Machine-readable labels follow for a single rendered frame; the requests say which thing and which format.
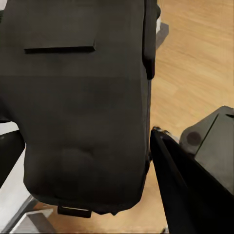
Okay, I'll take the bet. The digital camera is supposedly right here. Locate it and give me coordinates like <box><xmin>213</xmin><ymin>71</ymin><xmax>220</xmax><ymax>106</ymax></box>
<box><xmin>0</xmin><ymin>0</ymin><xmax>161</xmax><ymax>218</ymax></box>

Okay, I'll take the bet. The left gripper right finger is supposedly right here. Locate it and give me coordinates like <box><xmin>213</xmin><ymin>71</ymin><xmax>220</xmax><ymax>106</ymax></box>
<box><xmin>150</xmin><ymin>129</ymin><xmax>234</xmax><ymax>234</ymax></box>

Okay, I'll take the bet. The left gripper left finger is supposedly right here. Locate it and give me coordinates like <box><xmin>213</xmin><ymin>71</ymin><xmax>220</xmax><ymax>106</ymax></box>
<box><xmin>0</xmin><ymin>129</ymin><xmax>26</xmax><ymax>188</ymax></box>

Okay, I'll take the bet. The camera tripod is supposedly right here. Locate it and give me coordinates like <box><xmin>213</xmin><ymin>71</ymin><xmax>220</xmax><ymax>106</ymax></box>
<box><xmin>148</xmin><ymin>106</ymin><xmax>234</xmax><ymax>234</ymax></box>

